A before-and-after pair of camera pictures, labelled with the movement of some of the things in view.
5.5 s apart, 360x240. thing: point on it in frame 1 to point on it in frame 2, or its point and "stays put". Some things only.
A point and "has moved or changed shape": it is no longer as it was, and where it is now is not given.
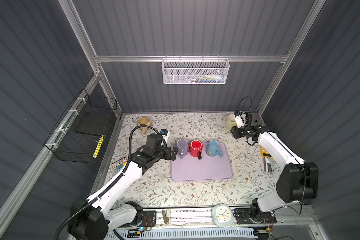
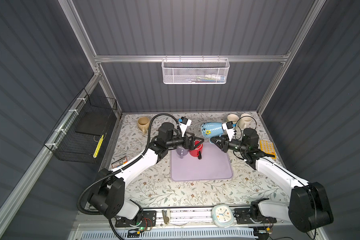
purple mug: [182, 144] stays put
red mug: [195, 148] stays put
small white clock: [222, 215] stays put
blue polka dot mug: [212, 149] to [209, 129]
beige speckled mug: [143, 121] stays put
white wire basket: [195, 70] stays put
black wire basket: [80, 136] stays put
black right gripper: [235, 132] to [224, 142]
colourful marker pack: [119, 164] stays put
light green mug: [231, 121] has moved or changed shape
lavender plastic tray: [190, 168] stays put
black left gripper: [167, 156] to [191, 145]
